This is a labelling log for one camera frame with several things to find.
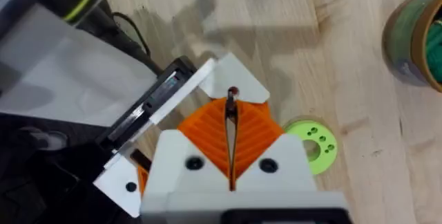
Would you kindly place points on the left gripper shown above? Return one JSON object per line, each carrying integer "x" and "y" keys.
{"x": 162, "y": 94}

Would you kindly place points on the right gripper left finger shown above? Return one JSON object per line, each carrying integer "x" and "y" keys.
{"x": 172, "y": 161}

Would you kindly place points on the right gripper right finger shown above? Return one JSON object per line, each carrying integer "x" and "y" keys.
{"x": 276, "y": 179}

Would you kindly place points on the green disc with holes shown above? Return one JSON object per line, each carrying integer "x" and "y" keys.
{"x": 326, "y": 158}

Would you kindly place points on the left wrist flat plate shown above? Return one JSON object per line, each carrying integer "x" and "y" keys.
{"x": 69, "y": 72}

